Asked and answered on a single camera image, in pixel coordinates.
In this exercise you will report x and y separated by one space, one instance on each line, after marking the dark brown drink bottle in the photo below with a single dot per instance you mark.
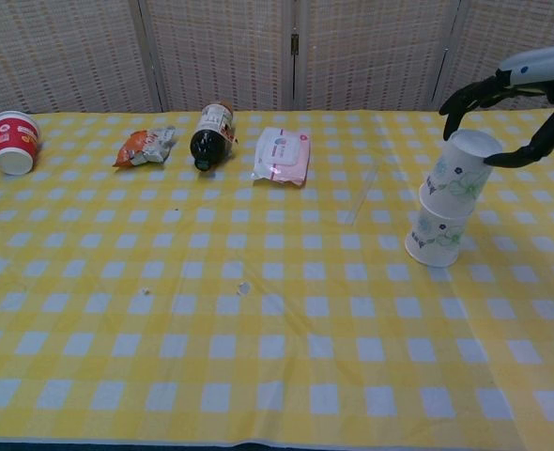
211 136

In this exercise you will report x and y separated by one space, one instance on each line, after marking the pink white wet wipes pack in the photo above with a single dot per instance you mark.
284 155

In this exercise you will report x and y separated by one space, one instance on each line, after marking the white floral paper cup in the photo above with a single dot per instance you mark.
460 178
439 237

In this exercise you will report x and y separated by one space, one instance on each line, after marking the brass screen hinge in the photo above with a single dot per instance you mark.
294 44

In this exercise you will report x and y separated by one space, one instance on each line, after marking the red paper cup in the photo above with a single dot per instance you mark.
16 141

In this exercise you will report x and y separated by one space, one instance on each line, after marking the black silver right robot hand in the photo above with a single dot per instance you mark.
535 70

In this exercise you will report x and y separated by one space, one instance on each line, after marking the yellow white checked tablecloth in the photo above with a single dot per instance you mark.
211 282
530 263

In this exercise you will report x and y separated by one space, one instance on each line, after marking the beige woven screen panel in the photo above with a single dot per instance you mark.
61 51
493 33
375 51
220 47

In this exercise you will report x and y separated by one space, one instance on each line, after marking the orange silver snack packet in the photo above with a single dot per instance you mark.
145 148

